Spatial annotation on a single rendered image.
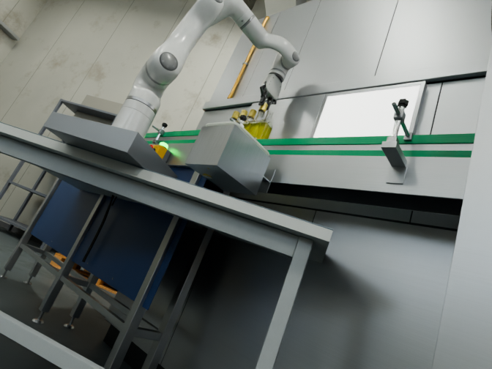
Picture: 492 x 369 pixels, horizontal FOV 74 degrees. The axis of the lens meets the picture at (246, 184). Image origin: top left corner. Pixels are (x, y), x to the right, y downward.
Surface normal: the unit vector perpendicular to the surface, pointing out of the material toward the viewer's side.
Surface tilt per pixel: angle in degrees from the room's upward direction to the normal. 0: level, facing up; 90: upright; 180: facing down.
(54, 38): 90
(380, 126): 90
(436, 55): 90
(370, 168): 90
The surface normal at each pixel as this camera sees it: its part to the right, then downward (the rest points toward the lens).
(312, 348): -0.58, -0.46
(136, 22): -0.17, -0.37
